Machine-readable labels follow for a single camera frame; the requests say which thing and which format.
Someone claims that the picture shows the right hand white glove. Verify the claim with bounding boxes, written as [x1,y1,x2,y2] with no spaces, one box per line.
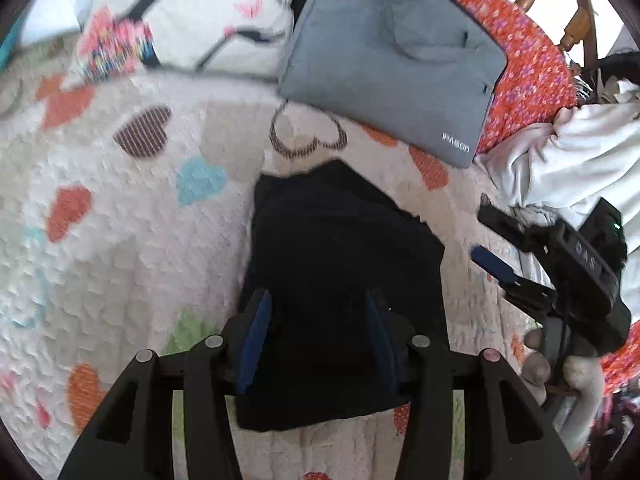
[521,328,605,458]

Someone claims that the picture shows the heart patterned quilt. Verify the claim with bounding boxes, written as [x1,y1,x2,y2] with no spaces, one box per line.
[1,39,534,479]

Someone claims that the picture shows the wooden chair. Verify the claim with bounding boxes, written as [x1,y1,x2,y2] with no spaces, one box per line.
[439,0,601,68]

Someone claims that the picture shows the white girl print pillow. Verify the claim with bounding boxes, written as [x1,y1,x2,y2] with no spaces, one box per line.
[67,0,294,84]

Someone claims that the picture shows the light grey blanket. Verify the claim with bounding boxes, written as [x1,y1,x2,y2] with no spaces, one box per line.
[472,79,640,256]

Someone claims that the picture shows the grey laptop bag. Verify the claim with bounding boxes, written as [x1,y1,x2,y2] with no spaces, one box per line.
[279,0,506,168]

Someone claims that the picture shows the dark blue garment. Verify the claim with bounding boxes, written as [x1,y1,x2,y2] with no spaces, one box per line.
[598,51,640,86]

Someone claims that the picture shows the red floral pillow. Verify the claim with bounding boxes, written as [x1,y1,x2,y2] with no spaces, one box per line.
[454,0,577,154]

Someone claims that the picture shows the black pants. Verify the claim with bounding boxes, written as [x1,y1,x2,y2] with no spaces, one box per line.
[235,160,445,431]

